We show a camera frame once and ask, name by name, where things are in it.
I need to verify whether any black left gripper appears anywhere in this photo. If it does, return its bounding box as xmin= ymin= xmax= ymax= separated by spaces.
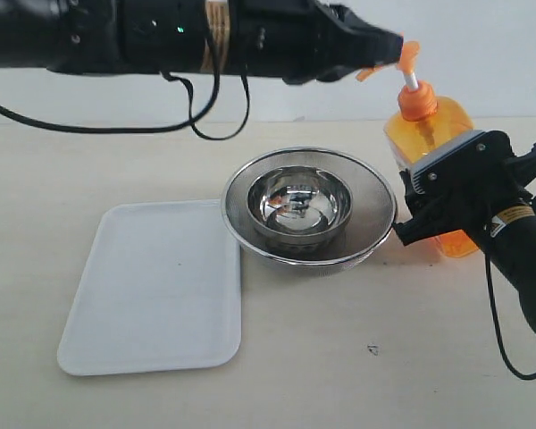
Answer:
xmin=225 ymin=1 xmax=404 ymax=85

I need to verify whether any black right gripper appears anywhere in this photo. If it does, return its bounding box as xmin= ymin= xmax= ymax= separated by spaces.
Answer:
xmin=393 ymin=130 xmax=536 ymax=246

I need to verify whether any orange pump soap bottle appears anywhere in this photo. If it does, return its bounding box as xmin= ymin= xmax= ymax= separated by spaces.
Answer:
xmin=356 ymin=40 xmax=480 ymax=259

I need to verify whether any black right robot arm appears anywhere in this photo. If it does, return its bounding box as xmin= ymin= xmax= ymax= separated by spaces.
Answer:
xmin=394 ymin=130 xmax=536 ymax=334

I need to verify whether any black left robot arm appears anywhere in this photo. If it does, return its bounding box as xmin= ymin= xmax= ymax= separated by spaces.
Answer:
xmin=0 ymin=1 xmax=404 ymax=85

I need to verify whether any small stainless steel bowl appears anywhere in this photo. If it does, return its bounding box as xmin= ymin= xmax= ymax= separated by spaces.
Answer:
xmin=247 ymin=165 xmax=353 ymax=245

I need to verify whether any steel mesh colander basin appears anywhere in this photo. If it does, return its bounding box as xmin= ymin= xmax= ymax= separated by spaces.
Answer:
xmin=221 ymin=147 xmax=398 ymax=275

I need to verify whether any white rectangular plastic tray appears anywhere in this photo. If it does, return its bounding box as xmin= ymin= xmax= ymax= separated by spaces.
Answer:
xmin=57 ymin=199 xmax=242 ymax=376

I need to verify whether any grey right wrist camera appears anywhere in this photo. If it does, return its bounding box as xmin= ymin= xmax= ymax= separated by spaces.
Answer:
xmin=409 ymin=130 xmax=484 ymax=195

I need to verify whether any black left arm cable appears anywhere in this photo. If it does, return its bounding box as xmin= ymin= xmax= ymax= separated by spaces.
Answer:
xmin=0 ymin=4 xmax=251 ymax=140

